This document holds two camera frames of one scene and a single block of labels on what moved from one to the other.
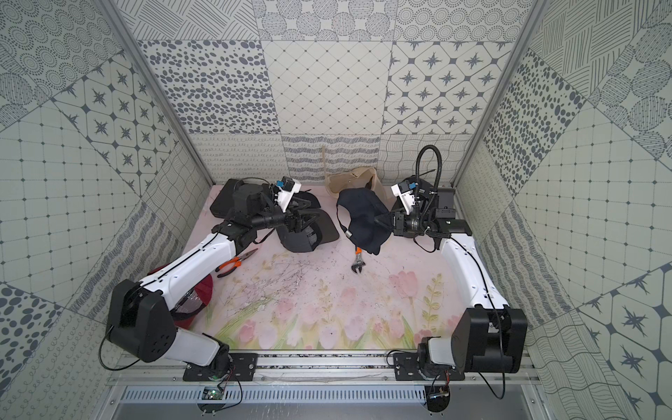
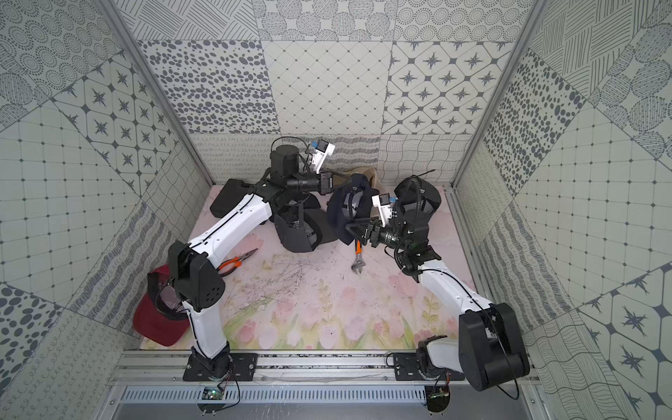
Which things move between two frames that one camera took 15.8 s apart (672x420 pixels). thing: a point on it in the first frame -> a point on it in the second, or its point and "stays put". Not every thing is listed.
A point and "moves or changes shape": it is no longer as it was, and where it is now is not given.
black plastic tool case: x=224 y=201 stays put
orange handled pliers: x=236 y=261 stays put
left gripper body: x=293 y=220 -> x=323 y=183
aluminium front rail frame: x=311 y=386 stays put
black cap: x=364 y=206 moves or changes shape
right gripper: x=398 y=222 -> x=374 y=233
